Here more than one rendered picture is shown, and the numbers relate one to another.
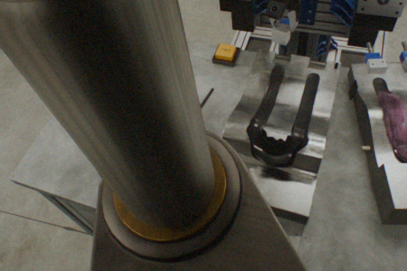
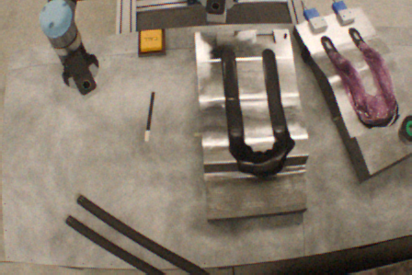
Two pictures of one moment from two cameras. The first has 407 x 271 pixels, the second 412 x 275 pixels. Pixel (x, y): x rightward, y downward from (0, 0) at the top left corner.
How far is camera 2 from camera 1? 0.51 m
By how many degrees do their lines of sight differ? 22
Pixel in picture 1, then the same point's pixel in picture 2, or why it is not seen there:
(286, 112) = (257, 108)
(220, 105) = (170, 111)
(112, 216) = not seen: outside the picture
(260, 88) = (216, 85)
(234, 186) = not seen: outside the picture
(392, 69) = (331, 24)
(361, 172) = (336, 142)
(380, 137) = (345, 107)
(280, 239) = not seen: outside the picture
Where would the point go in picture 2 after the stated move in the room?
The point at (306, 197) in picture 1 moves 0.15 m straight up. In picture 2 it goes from (301, 191) to (312, 178)
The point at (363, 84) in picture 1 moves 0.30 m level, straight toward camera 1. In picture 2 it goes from (314, 47) to (315, 149)
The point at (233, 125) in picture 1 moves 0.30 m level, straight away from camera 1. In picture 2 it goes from (211, 148) to (161, 47)
